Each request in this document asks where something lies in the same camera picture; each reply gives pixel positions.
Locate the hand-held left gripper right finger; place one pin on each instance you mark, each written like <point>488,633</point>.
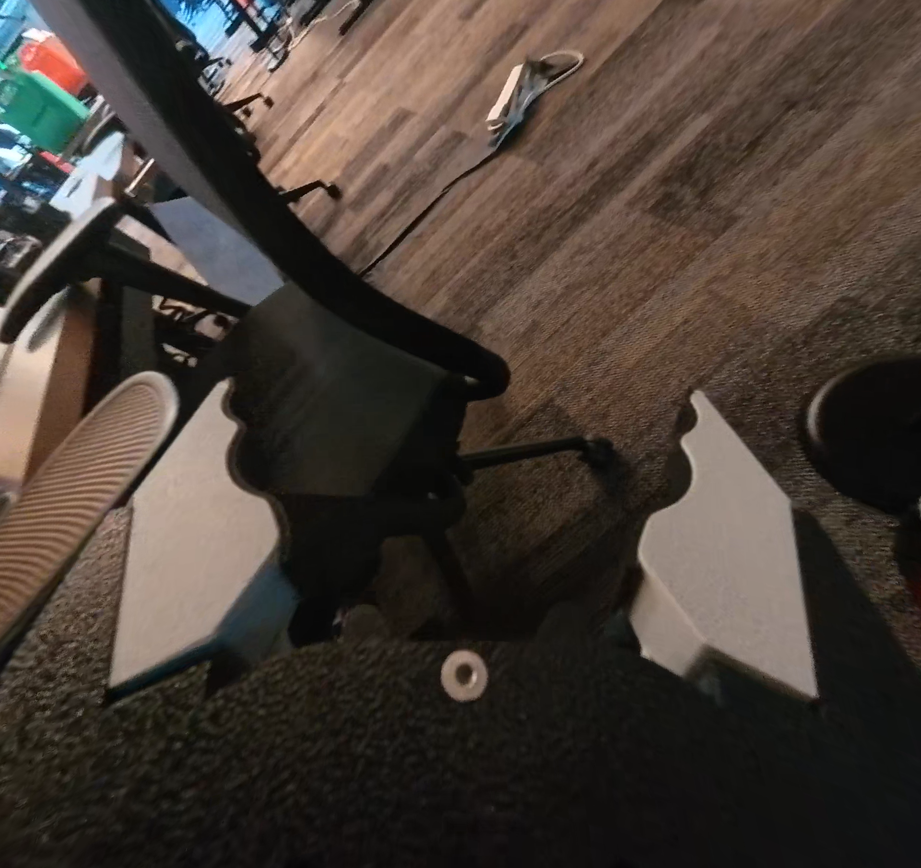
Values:
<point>734,559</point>

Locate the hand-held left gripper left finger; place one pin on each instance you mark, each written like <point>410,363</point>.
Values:
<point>187,544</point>

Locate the grey ribbed armrest pad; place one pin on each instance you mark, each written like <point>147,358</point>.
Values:
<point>79,479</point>

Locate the black round base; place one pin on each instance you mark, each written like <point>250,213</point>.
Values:
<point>870,436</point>

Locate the black office chair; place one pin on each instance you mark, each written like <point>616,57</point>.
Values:
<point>345,393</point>

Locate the white power strip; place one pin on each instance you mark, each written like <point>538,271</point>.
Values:
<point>504,98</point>

